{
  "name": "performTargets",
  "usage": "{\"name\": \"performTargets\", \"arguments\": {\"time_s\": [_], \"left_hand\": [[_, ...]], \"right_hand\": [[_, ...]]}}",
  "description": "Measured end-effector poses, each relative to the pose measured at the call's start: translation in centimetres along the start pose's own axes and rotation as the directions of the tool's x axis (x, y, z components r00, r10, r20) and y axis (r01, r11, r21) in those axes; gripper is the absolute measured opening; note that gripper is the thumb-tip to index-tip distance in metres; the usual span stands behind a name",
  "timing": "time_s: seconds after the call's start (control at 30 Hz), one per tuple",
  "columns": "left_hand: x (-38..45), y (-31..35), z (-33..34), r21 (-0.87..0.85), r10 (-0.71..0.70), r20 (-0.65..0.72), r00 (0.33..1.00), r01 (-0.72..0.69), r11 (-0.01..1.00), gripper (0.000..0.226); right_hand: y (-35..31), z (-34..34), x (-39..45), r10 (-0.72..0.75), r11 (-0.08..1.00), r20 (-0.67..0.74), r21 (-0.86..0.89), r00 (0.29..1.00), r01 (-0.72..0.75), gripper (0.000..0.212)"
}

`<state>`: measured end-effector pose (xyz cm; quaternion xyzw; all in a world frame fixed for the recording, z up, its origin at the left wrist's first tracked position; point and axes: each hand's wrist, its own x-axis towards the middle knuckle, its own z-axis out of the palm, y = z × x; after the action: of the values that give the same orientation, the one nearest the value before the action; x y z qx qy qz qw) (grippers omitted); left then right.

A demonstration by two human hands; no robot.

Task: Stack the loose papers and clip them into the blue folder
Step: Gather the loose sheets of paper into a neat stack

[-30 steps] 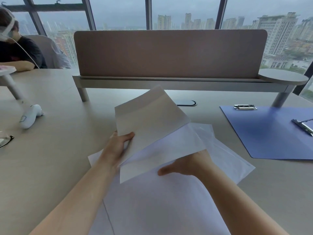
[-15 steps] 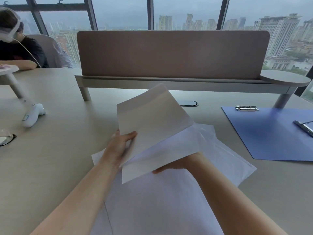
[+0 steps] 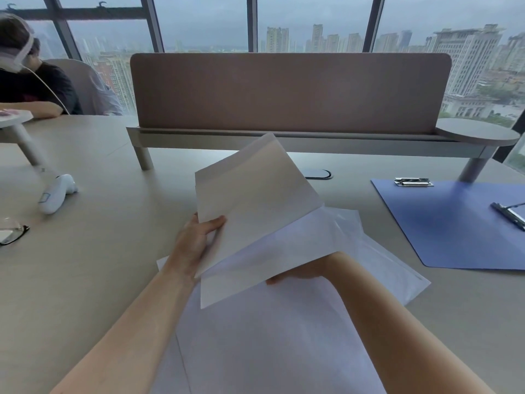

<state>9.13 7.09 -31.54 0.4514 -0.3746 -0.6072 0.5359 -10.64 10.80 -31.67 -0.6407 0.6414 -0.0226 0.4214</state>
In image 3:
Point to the person's left hand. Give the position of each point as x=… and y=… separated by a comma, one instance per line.
x=186, y=250

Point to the person's right hand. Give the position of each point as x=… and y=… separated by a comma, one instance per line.
x=324, y=267

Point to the person's right fingers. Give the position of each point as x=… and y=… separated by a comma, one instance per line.
x=287, y=279

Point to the person's left thumb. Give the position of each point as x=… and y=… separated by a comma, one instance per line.
x=213, y=224

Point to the person's left forearm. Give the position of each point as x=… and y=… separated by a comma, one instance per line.
x=131, y=332

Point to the person's right forearm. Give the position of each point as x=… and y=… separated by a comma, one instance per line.
x=402, y=336

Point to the large white paper sheet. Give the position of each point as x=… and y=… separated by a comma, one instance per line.
x=270, y=344

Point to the brown desk divider panel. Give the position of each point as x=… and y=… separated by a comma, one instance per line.
x=287, y=92

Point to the silver metal clip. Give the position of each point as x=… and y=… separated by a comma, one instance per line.
x=413, y=182

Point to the white handheld controller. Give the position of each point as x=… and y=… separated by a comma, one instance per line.
x=55, y=194

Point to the blue clipboard folder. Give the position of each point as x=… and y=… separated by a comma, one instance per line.
x=451, y=225

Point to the grey office chair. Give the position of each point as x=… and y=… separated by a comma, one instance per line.
x=92, y=86

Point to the black framed glasses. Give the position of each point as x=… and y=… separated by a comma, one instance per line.
x=12, y=233

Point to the white desk shelf riser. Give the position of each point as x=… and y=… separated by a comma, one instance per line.
x=20, y=135

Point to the black metal clip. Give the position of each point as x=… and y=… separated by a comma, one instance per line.
x=508, y=214

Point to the pink object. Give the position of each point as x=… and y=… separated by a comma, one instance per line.
x=7, y=113

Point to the beige desk shelf riser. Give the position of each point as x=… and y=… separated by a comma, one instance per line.
x=475, y=135

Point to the white headset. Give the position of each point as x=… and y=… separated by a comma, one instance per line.
x=14, y=57

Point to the dark window frame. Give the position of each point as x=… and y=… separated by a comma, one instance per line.
x=154, y=24

